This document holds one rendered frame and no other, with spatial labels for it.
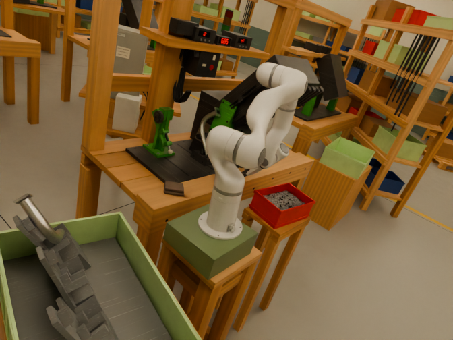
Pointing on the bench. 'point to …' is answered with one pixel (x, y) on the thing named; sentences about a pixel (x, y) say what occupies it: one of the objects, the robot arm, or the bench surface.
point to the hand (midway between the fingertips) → (243, 174)
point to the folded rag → (174, 188)
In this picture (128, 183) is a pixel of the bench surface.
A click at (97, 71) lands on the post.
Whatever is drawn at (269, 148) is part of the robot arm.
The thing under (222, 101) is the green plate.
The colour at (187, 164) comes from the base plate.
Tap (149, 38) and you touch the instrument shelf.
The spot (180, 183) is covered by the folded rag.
